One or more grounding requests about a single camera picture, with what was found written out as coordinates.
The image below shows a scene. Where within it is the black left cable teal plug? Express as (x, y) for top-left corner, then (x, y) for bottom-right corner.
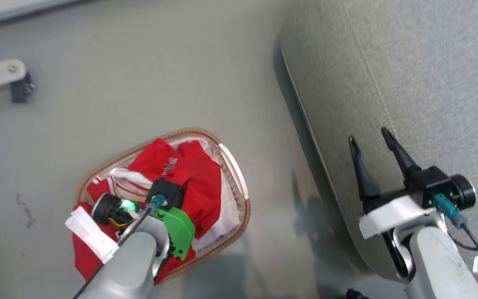
(73, 194), (166, 299)

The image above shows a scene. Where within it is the grey fabric sofa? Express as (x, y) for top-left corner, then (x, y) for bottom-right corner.
(280, 0), (478, 284)

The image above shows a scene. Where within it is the red jersey white striped sleeve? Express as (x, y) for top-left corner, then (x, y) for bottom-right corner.
(72, 138), (223, 283)

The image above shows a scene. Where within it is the black right cable teal plug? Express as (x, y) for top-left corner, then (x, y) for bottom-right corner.
(433, 193), (478, 274)

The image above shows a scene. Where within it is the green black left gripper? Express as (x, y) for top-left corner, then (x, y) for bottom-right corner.
(65, 178), (196, 264)

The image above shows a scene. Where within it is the black caster wheel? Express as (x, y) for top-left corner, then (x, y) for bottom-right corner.
(11, 73), (36, 103)

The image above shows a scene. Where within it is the white laundry basket brown rim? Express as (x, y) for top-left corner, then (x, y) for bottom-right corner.
(74, 128), (251, 284)

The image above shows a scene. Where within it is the black cable teal plug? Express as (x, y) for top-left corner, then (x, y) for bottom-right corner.
(433, 193), (478, 274)
(73, 194), (166, 299)

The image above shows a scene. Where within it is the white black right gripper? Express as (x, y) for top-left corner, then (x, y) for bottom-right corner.
(349, 127), (456, 279)

